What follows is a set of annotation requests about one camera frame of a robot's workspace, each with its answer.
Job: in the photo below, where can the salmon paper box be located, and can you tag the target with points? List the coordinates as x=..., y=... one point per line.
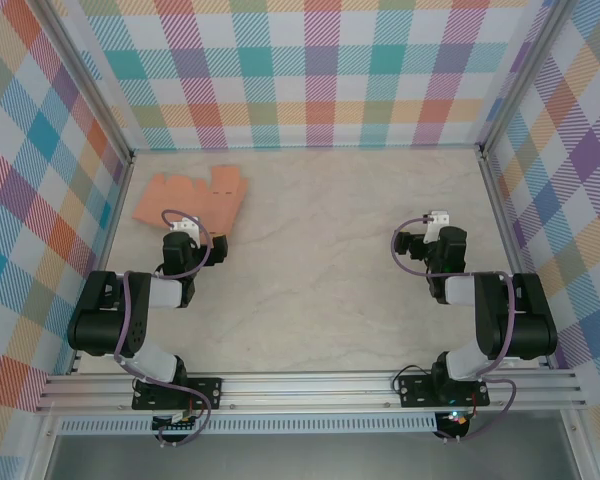
x=180, y=200

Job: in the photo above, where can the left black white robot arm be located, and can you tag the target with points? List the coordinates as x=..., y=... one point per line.
x=105, y=320

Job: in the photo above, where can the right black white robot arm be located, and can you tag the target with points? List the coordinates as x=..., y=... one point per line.
x=525, y=320

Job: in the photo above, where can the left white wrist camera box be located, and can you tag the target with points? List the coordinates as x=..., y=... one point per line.
x=186, y=226

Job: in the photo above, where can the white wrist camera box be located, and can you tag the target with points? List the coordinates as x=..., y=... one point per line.
x=186, y=226
x=437, y=220

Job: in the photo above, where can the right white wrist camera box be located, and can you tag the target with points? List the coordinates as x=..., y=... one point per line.
x=437, y=220

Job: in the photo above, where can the aluminium table side rail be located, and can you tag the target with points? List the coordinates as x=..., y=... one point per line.
x=515, y=250
x=107, y=250

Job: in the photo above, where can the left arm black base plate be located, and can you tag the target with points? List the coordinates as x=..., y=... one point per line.
x=207, y=392

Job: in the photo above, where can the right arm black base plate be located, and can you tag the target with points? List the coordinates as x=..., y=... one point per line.
x=415, y=392

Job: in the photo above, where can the aluminium frame post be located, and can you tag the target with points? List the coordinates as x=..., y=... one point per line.
x=85, y=85
x=522, y=80

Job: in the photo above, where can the long aluminium mounting rail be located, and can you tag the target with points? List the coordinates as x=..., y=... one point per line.
x=305, y=390

